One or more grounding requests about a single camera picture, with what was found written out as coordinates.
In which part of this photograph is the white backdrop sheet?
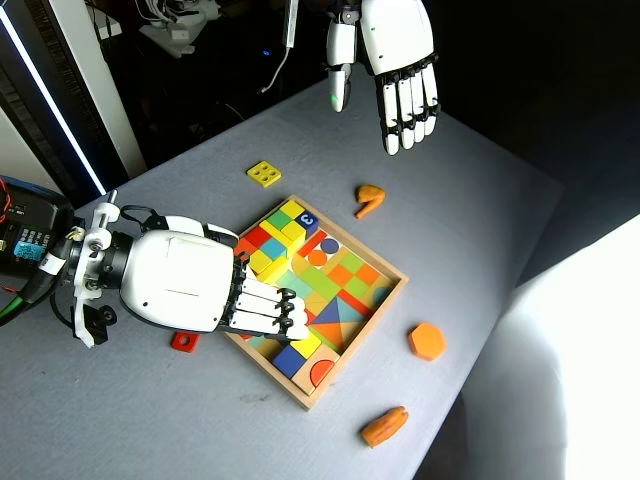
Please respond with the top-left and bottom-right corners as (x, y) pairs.
(414, 212), (640, 480)

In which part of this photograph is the white post with light strip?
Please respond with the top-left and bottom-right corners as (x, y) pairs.
(0, 0), (147, 197)

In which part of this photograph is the orange toy bread piece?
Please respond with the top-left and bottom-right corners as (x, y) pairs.
(359, 405), (410, 449)

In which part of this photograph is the orange hexagon block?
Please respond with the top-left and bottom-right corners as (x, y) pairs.
(407, 322), (447, 362)

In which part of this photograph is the white hanging cable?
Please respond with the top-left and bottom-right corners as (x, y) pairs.
(258, 0), (301, 97)

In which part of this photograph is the yellow wooden cube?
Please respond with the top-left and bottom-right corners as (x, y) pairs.
(289, 329), (324, 360)

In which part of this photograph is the wooden puzzle tray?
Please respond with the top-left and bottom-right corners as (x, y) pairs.
(222, 193), (411, 412)

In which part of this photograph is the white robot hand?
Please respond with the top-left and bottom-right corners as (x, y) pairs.
(323, 0), (442, 156)
(118, 213), (312, 343)

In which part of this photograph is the grey table cloth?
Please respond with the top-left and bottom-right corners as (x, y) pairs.
(0, 77), (569, 480)

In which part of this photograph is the red two-hole brick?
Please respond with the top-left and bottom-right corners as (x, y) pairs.
(169, 330), (201, 354)

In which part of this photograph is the yellow four-hole block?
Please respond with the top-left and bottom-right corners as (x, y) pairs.
(245, 160), (282, 189)

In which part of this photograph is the toy fried chicken drumstick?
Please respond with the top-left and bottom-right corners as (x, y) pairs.
(354, 184), (387, 220)

